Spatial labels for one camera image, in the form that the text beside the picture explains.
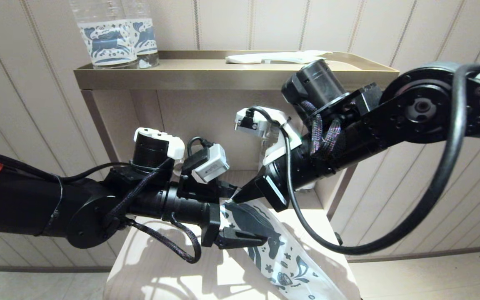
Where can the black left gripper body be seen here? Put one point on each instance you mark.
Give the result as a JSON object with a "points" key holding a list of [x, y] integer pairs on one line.
{"points": [[213, 227]]}

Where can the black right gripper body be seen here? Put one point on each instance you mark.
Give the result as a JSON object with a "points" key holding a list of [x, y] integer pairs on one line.
{"points": [[275, 196]]}

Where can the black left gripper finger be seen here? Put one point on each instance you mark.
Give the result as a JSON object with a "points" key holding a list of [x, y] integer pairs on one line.
{"points": [[244, 239], [227, 191]]}

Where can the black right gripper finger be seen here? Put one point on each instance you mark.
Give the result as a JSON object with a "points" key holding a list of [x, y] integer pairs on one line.
{"points": [[254, 183], [250, 196]]}

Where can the white horse-print paper pouch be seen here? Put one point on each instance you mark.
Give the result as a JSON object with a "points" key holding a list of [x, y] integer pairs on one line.
{"points": [[281, 250]]}

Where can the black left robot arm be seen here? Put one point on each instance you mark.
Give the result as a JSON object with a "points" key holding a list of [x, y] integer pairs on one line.
{"points": [[15, 204]]}

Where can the beige brown shelf unit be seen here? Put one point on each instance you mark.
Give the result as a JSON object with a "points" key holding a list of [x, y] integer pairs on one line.
{"points": [[181, 79]]}

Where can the white plastic sachet wrapper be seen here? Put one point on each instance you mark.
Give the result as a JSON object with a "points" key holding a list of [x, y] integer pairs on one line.
{"points": [[281, 57]]}

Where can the large horse-label water bottle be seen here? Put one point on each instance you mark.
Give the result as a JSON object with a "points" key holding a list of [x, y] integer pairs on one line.
{"points": [[106, 41], [146, 39]]}

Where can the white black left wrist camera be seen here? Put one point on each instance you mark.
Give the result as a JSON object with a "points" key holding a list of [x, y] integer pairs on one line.
{"points": [[213, 164]]}

